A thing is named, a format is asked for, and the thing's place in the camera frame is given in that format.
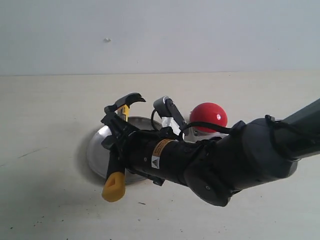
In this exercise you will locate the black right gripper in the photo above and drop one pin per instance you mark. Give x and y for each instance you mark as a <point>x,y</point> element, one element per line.
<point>159,156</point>

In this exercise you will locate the yellow black claw hammer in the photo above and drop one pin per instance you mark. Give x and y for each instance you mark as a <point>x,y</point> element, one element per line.
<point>114,187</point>

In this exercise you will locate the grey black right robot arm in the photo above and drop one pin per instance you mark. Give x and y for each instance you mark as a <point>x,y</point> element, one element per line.
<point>249,154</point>

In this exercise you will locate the round steel plate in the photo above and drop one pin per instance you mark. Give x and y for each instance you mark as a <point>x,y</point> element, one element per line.
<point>97,156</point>

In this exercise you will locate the small white wall hook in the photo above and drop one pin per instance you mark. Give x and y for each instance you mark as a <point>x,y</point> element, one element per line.
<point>107,39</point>

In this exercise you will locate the red dome push button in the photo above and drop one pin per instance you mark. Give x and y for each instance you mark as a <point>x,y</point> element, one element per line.
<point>208,112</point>

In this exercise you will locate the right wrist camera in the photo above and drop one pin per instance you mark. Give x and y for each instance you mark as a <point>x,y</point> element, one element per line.
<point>169,114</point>

